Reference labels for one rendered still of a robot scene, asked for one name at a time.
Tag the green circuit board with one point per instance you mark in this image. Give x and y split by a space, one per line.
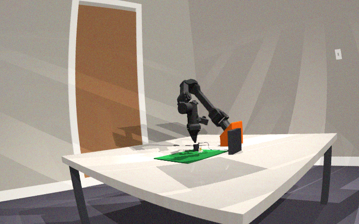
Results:
190 156

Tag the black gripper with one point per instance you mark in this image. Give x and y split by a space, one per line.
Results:
193 126

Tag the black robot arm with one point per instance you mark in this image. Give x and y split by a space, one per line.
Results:
188 87

